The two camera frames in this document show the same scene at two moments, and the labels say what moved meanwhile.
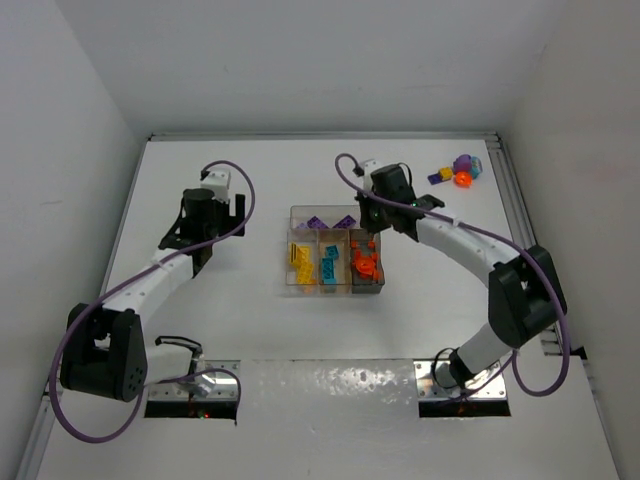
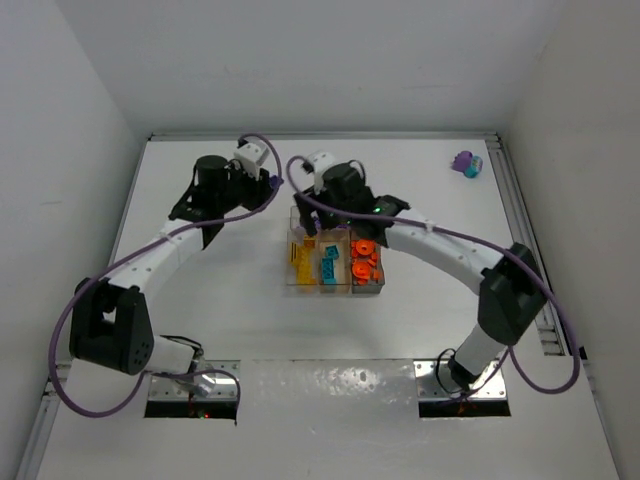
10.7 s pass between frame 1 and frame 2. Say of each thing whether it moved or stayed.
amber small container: stayed
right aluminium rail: stayed
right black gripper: moved
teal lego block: stayed
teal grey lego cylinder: stayed
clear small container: stayed
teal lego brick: stayed
